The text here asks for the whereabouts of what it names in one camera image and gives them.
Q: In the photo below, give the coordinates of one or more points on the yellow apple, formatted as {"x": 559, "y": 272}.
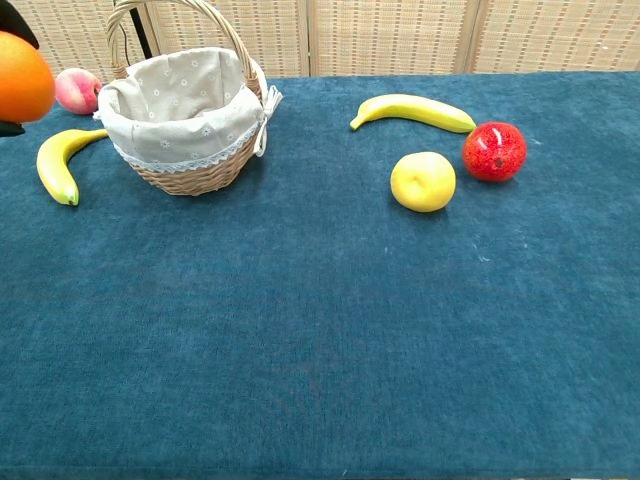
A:
{"x": 422, "y": 182}

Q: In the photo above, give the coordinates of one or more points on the orange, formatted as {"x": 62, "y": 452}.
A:
{"x": 22, "y": 80}

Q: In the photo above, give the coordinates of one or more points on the beige floral basket liner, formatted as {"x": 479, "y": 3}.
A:
{"x": 180, "y": 100}

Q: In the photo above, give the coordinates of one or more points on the black pole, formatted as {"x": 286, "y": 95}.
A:
{"x": 141, "y": 30}

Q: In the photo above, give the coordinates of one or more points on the woven bamboo screen panel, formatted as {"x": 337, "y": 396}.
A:
{"x": 560, "y": 35}
{"x": 390, "y": 35}
{"x": 270, "y": 35}
{"x": 75, "y": 40}

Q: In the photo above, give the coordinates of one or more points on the dark blue tablecloth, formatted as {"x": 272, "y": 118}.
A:
{"x": 320, "y": 325}

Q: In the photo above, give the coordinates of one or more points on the strongly curved yellow banana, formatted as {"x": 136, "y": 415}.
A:
{"x": 52, "y": 165}

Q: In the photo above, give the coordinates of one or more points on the shiny red apple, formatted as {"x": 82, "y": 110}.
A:
{"x": 495, "y": 152}

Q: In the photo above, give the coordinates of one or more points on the long slender yellow banana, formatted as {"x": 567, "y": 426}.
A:
{"x": 415, "y": 110}

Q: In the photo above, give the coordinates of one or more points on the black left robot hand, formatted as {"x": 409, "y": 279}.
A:
{"x": 15, "y": 20}

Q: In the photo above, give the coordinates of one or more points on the pink peach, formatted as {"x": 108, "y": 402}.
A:
{"x": 77, "y": 92}

